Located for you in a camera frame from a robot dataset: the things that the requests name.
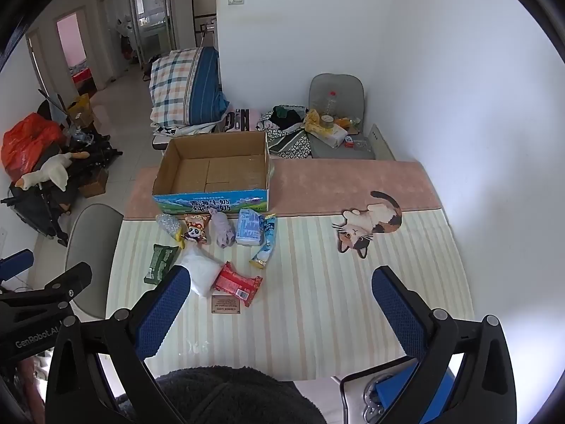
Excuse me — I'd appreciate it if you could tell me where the light blue tissue packet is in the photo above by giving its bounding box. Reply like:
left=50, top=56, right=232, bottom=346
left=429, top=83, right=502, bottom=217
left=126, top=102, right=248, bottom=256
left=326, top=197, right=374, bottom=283
left=235, top=209, right=266, bottom=247

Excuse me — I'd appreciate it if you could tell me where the pile of black stands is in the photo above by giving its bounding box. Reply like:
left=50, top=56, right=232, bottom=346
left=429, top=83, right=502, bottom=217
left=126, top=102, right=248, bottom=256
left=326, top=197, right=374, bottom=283
left=9, top=130, right=124, bottom=248

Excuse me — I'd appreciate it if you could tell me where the pink black bag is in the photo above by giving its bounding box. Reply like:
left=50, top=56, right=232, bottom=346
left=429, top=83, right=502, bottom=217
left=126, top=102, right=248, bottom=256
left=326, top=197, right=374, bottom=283
left=223, top=107, right=263, bottom=133

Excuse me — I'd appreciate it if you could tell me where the purple knotted cloth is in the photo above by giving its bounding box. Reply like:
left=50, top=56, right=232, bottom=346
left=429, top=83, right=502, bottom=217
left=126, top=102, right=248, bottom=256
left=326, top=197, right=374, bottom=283
left=207, top=207, right=236, bottom=248

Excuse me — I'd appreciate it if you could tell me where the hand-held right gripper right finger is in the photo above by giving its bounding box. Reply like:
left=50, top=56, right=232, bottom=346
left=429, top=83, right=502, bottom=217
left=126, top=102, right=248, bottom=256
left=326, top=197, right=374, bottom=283
left=371, top=266, right=517, bottom=424

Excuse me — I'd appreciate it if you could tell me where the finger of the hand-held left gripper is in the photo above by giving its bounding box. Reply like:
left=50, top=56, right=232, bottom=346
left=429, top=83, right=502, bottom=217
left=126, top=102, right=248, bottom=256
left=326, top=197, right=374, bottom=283
left=24, top=261, right=93, bottom=306
left=0, top=248, right=35, bottom=281

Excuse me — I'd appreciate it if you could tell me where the white goose plush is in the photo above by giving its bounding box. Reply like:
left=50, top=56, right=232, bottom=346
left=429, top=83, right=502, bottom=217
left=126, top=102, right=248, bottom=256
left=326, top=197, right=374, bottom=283
left=15, top=151, right=90, bottom=193

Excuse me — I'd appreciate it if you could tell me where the silver mesh scrubber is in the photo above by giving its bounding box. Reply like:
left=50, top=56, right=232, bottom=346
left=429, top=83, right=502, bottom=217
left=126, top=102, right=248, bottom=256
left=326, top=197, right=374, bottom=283
left=155, top=213, right=183, bottom=243

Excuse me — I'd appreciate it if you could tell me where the white flat panel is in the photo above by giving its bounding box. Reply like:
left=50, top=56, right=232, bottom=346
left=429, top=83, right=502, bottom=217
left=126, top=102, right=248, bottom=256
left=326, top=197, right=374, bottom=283
left=368, top=124, right=397, bottom=162

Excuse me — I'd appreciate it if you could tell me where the dark fleece clothing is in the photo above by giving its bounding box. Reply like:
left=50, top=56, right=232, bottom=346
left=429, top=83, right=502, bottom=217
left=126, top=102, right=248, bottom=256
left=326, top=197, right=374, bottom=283
left=115, top=366, right=327, bottom=424

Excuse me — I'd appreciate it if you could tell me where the brown mat label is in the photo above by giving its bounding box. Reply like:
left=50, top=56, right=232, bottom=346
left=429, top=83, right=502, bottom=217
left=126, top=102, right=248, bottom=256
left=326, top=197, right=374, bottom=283
left=209, top=294, right=243, bottom=316

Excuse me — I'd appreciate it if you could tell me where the red snack packet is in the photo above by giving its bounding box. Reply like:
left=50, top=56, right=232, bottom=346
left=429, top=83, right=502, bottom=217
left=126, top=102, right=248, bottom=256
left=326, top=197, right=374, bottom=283
left=212, top=261, right=262, bottom=309

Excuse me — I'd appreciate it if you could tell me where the small brown cardboard box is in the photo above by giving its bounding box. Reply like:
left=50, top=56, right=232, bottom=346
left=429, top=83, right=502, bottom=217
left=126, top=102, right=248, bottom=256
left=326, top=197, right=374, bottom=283
left=77, top=168, right=109, bottom=199

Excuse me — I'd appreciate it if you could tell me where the slim blue white packet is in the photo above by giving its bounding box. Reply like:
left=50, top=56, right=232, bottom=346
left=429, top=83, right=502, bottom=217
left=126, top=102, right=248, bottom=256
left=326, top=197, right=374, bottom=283
left=249, top=213, right=277, bottom=270

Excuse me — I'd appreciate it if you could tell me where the white powder bag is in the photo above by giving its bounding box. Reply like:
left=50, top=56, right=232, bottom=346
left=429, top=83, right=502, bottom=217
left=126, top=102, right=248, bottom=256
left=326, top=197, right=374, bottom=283
left=179, top=245, right=222, bottom=298

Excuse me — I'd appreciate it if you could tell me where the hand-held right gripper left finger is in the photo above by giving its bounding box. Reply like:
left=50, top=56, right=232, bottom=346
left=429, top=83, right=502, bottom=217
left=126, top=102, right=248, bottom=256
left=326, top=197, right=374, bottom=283
left=45, top=265, right=192, bottom=424

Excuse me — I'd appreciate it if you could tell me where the plaid folded bedding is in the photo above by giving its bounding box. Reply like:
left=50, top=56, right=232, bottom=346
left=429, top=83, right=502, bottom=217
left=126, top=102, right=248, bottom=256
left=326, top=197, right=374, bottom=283
left=149, top=46, right=228, bottom=128

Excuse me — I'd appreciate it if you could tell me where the pink table mat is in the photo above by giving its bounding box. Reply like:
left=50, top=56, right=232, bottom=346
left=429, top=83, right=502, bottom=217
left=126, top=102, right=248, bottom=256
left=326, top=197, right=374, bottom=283
left=123, top=160, right=442, bottom=220

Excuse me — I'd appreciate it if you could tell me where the green packet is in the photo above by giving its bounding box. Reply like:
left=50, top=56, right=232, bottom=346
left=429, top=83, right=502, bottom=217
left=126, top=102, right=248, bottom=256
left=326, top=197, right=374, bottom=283
left=143, top=244, right=180, bottom=284

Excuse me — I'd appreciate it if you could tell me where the grey round stool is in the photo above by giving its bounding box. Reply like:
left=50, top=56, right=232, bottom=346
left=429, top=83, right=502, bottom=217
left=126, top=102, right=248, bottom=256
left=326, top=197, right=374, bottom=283
left=64, top=203, right=125, bottom=320

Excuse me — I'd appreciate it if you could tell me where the panda print snack packet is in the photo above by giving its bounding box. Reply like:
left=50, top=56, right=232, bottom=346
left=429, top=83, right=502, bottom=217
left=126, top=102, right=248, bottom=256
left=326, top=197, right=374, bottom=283
left=183, top=213, right=210, bottom=245

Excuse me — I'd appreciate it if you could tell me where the cat shaped mat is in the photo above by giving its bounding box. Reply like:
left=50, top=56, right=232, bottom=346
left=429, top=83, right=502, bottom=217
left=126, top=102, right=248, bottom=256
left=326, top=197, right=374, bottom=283
left=332, top=191, right=403, bottom=260

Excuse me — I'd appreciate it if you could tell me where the orange plastic bag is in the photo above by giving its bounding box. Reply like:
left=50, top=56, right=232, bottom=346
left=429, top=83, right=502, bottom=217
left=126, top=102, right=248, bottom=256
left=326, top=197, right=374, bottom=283
left=1, top=112, right=65, bottom=182

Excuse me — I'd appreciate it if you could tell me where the black white patterned cloth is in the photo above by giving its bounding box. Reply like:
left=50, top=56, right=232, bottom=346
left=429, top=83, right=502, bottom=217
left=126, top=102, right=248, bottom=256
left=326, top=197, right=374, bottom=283
left=257, top=105, right=312, bottom=160

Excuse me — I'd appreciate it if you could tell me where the grey padded chair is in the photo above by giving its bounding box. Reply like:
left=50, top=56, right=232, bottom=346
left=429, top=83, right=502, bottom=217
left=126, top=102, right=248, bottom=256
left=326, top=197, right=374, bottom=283
left=308, top=73, right=376, bottom=160

